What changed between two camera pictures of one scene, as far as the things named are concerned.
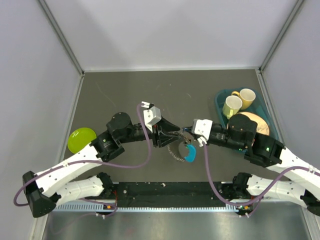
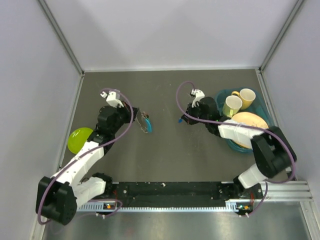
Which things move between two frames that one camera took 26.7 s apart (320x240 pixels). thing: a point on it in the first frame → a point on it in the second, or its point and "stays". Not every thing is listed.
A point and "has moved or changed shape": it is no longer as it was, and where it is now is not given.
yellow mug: (247, 96) stays
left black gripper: (165, 137) → (135, 111)
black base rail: (159, 196) stays
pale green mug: (232, 106) stays
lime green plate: (79, 138) stays
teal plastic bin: (259, 106) stays
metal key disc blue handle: (173, 149) has moved or changed shape
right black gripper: (196, 136) → (189, 120)
